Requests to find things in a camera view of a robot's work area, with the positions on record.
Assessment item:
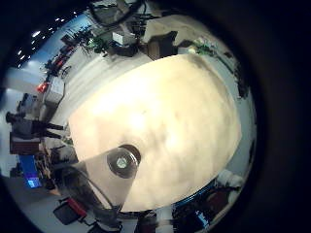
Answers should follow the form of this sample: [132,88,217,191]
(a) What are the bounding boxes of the standing person in grey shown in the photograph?
[5,111,66,141]

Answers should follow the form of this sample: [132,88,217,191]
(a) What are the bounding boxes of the blue display panel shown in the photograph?
[18,154,43,183]

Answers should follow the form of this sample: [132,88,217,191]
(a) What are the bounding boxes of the small red object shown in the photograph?
[36,82,50,94]

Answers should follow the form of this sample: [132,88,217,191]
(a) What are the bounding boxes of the dark brown cabinet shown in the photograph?
[147,30,179,61]

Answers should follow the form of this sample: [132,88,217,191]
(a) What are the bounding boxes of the white box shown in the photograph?
[112,31,137,47]

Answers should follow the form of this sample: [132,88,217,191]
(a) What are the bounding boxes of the clear glass vase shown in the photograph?
[52,144,143,212]

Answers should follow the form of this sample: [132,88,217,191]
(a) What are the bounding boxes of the brown wooden cabinet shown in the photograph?
[9,135,42,156]

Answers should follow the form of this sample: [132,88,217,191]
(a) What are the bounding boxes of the green potted plants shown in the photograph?
[69,26,112,54]

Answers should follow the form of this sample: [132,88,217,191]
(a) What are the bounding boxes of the pink white flower bouquet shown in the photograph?
[188,37,220,59]

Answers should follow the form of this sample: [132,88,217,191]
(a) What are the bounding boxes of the lit blue desk screen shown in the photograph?
[195,211,210,229]

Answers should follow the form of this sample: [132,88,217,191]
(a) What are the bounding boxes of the red and black chair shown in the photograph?
[52,197,88,226]

